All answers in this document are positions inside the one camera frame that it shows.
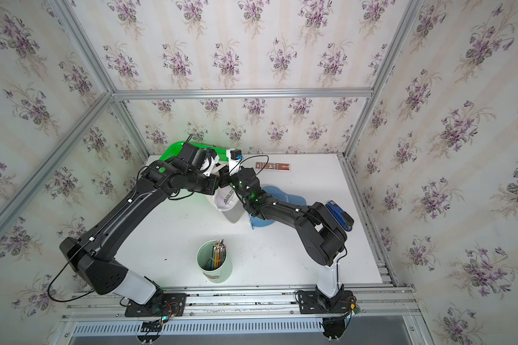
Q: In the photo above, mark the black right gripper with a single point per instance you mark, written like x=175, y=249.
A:
x=224, y=176

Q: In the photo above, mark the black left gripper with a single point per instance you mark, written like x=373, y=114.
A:
x=213, y=186

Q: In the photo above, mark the white baseball cap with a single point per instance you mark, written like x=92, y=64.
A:
x=226, y=201

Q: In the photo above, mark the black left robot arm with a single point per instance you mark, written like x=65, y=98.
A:
x=92, y=255

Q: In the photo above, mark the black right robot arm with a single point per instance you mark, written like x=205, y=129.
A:
x=321, y=234

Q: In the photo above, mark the green plastic basket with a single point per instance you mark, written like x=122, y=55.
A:
x=176, y=148

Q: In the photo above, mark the red cigarette carton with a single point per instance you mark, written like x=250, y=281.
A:
x=273, y=166

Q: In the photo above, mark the coloured pencils bundle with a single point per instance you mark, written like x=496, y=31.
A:
x=217, y=256

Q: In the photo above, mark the green pencil cup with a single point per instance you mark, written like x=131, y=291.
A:
x=219, y=275

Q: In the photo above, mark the blue stapler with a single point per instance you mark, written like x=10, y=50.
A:
x=345, y=221

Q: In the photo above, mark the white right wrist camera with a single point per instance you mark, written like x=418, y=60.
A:
x=235, y=158

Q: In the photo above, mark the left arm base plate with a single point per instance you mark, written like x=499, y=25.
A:
x=161, y=304

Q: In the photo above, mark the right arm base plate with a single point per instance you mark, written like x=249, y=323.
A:
x=315, y=302

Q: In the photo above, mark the aluminium mounting rail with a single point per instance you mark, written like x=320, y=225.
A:
x=247, y=303

